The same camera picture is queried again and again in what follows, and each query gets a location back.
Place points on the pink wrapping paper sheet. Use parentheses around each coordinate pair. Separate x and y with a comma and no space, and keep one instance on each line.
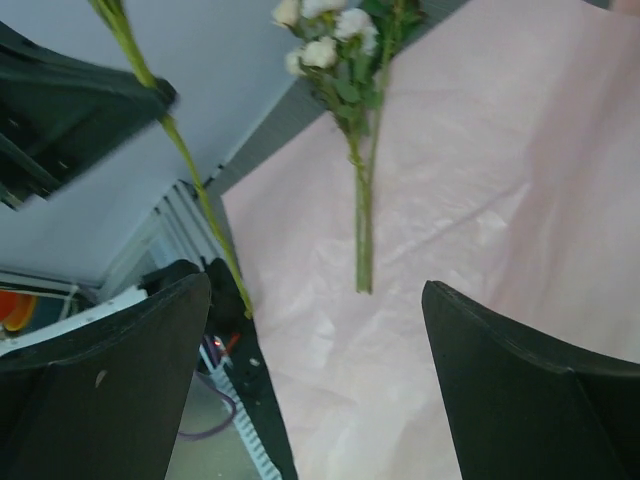
(507,168)

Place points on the white slotted cable duct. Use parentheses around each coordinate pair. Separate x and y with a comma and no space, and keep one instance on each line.
(248,434)

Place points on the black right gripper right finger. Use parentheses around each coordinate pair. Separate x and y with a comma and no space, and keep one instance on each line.
(522,404)

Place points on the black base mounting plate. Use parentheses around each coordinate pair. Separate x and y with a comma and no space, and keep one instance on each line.
(235,337)

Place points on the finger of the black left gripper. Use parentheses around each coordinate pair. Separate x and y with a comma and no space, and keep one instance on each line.
(61,116)

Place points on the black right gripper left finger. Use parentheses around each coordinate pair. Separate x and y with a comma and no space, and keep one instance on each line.
(104,401)

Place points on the peach rose stem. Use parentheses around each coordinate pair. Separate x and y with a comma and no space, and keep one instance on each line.
(113,14)

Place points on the pink flower bouquet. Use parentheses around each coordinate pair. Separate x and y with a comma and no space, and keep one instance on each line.
(345,54)

